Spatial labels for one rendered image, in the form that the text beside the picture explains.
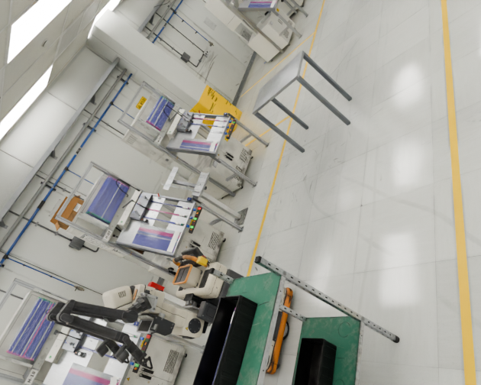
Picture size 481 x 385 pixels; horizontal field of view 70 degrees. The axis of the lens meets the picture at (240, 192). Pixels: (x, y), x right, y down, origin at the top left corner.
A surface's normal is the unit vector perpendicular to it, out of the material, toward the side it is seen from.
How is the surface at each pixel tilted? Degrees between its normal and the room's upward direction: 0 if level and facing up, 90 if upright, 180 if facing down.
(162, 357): 91
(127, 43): 90
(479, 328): 0
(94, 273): 90
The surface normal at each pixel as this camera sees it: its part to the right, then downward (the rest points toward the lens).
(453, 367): -0.77, -0.51
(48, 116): 0.58, -0.30
